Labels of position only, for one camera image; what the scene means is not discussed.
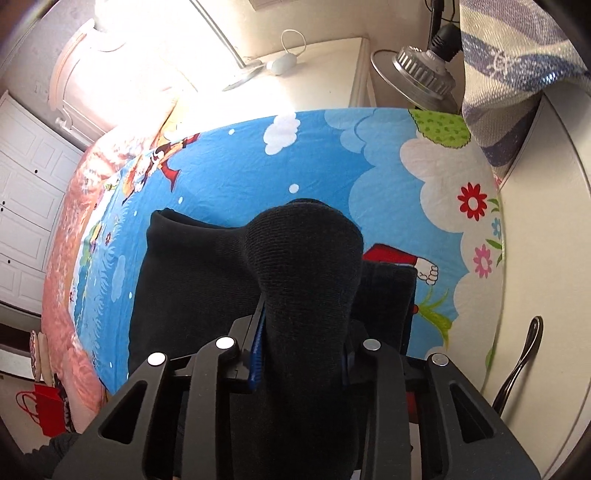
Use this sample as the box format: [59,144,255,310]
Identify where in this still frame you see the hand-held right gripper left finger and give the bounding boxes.
[52,295,269,480]

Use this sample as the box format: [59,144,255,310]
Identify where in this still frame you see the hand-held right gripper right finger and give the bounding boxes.
[342,338,541,480]

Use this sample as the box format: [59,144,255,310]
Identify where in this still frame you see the black pants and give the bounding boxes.
[127,198,419,480]

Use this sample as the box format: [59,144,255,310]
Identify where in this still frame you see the cartoon printed blanket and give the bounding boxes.
[69,107,506,416]

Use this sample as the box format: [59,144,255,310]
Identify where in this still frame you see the pink floral bedsheet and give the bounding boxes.
[39,99,185,435]

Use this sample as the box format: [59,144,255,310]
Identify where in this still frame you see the red bag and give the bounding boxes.
[16,383,65,437]

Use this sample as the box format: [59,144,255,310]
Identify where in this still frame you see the person's dark clothing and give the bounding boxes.
[23,431,86,480]

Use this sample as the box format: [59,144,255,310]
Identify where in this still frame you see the round silver disc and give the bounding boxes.
[223,64,265,93]

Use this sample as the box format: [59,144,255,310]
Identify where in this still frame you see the white wardrobe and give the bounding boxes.
[0,90,86,319]

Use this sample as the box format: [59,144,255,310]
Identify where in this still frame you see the white nightstand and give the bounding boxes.
[222,36,377,116]

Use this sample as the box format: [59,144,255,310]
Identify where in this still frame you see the striped towel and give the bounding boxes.
[455,0,589,181]

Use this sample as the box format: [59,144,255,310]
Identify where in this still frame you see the white bed headboard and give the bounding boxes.
[48,0,195,144]

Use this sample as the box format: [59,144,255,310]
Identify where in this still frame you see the dark curved metal handle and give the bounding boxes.
[492,316,544,416]

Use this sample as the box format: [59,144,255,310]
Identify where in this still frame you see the white oval device with cord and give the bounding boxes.
[268,28,309,76]

